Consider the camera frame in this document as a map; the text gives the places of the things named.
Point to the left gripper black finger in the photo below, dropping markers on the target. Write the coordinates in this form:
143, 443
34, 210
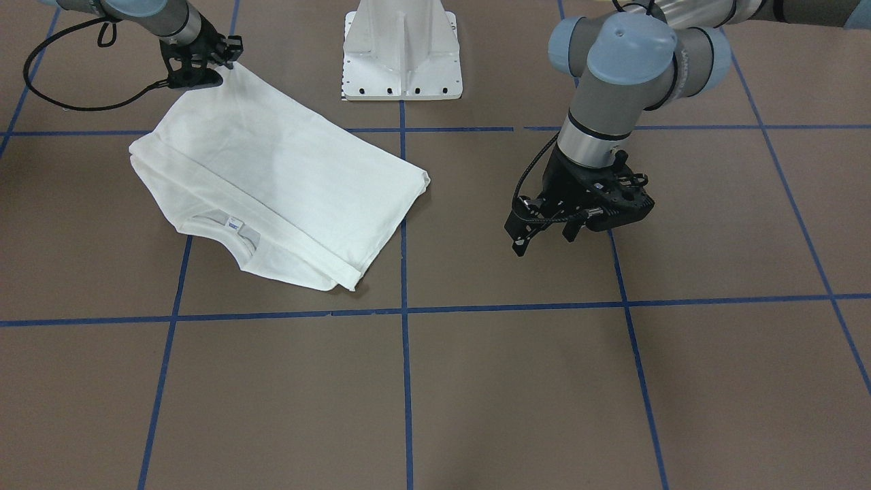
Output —
519, 225

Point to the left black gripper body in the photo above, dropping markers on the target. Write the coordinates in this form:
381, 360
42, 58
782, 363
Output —
562, 178

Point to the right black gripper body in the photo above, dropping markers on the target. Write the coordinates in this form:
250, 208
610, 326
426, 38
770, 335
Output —
209, 42

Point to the white long-sleeve printed shirt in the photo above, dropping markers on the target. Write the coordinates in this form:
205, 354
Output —
292, 196

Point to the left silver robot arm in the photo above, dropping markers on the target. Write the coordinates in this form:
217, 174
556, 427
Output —
638, 58

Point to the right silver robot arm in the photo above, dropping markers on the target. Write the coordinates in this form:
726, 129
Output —
171, 21

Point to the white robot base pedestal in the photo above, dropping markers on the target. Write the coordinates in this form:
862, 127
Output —
401, 51

